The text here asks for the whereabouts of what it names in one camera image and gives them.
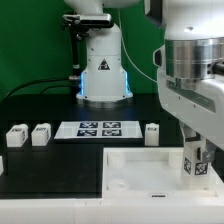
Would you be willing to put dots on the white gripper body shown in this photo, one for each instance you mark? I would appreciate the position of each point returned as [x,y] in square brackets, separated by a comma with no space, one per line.
[202,109]

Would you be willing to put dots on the black camera on mount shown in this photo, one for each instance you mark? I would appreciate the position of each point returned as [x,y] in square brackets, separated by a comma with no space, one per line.
[79,22]

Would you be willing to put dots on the white square tabletop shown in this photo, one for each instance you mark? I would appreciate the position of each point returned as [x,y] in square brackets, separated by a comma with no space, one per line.
[137,173]

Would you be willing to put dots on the white marker plate with tags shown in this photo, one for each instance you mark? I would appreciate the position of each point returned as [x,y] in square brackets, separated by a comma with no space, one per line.
[98,129]

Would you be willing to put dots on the white L-shaped obstacle fence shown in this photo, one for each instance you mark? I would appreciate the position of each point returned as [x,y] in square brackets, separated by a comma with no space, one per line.
[200,210]

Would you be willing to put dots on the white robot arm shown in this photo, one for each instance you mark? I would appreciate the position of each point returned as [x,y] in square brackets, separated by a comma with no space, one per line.
[190,64]

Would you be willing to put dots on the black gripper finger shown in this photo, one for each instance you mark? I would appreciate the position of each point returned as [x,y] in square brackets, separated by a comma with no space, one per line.
[206,151]
[189,135]

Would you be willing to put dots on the white block at left edge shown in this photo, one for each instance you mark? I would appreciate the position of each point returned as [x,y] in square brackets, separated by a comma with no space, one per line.
[1,166]

